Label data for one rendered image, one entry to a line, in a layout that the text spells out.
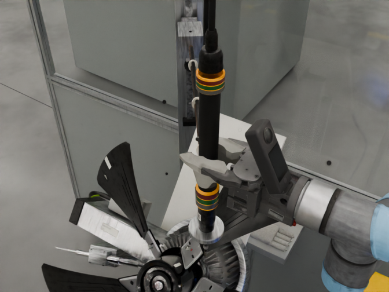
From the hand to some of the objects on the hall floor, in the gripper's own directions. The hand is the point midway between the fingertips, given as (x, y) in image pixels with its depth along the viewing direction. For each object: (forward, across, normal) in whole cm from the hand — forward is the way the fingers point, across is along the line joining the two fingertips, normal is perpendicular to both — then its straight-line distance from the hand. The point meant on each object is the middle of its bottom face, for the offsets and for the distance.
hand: (194, 146), depth 79 cm
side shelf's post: (+9, +55, -164) cm, 173 cm away
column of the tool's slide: (+39, +59, -164) cm, 178 cm away
